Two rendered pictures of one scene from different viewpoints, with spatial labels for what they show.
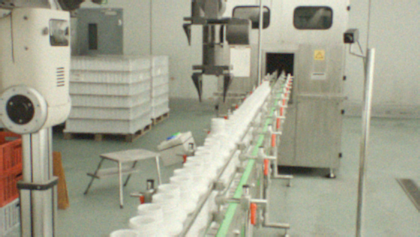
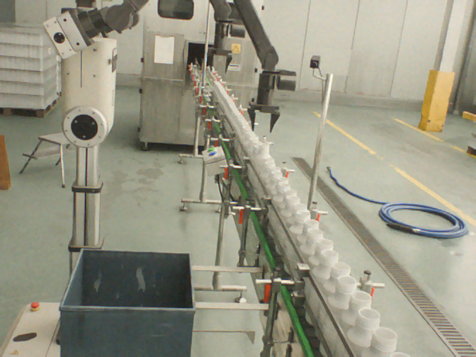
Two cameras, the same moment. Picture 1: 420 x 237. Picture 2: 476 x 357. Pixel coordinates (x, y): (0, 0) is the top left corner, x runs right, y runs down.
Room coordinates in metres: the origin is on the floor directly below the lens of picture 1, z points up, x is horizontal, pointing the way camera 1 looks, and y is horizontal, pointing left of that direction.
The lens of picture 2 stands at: (-0.24, 0.61, 1.61)
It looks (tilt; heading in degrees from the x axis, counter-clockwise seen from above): 17 degrees down; 342
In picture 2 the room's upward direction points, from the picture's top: 6 degrees clockwise
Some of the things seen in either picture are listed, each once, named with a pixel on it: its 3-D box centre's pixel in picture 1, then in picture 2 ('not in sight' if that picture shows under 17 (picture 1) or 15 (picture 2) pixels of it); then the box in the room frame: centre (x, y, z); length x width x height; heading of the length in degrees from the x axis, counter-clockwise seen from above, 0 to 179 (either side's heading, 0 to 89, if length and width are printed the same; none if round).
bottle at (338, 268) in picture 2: not in sight; (334, 302); (0.59, 0.10, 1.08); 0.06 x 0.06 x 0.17
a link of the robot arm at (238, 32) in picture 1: (229, 22); (279, 71); (1.46, -0.05, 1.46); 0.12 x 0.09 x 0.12; 80
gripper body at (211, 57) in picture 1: (213, 58); (265, 98); (1.46, -0.01, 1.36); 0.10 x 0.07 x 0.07; 81
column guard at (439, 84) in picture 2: not in sight; (435, 100); (7.99, -5.76, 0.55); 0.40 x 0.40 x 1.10; 81
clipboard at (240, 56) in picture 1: (240, 61); (163, 49); (5.81, -0.32, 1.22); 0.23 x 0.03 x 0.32; 81
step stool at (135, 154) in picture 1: (123, 174); (59, 154); (4.86, 0.77, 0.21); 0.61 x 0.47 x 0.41; 44
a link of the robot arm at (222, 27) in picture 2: not in sight; (223, 29); (1.94, 0.03, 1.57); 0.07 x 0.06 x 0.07; 81
